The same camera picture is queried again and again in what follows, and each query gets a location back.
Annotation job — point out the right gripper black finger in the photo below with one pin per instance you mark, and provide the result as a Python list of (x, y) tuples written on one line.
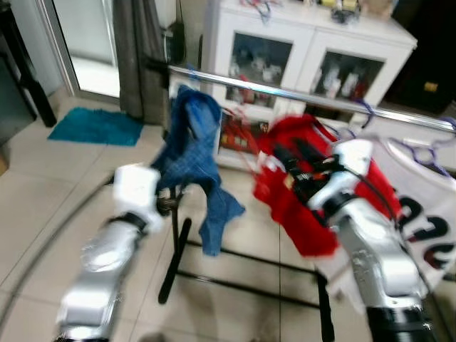
[(288, 165), (308, 153)]

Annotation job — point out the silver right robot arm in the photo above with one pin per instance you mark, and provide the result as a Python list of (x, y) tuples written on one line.
[(381, 263)]

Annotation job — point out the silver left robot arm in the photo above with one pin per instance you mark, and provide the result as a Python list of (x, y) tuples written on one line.
[(100, 271)]

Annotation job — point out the red t-shirt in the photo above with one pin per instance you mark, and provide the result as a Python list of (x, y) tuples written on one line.
[(285, 214)]

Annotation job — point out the blue denim garment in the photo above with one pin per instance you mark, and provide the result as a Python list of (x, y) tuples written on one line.
[(192, 153)]

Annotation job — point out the chrome clothes rack black stand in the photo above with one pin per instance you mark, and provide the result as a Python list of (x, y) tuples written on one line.
[(285, 93)]

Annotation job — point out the teal floor mat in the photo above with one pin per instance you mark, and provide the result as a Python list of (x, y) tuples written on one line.
[(96, 127)]

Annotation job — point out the white glass-door cabinet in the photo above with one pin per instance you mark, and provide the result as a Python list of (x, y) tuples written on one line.
[(306, 43)]

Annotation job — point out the white jersey with dark numbers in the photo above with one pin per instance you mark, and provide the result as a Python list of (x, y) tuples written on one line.
[(427, 192)]

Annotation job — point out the yellow white toy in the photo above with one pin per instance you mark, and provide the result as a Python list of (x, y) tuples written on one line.
[(340, 10)]

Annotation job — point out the grey curtain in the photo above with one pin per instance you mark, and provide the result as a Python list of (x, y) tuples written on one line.
[(139, 57)]

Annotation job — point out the black cabinet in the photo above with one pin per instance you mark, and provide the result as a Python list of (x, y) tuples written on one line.
[(427, 50)]

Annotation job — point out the sliding glass door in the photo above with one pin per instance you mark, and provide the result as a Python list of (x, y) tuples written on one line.
[(85, 43)]

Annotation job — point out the black metal stand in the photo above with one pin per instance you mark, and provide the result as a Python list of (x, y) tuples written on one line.
[(28, 78)]

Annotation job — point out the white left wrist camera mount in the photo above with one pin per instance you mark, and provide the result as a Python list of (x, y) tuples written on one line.
[(135, 192)]

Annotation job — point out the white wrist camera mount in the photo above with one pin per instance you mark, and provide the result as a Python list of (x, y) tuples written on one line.
[(345, 171), (135, 192)]

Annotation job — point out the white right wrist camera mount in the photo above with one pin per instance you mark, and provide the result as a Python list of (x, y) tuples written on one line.
[(345, 171)]

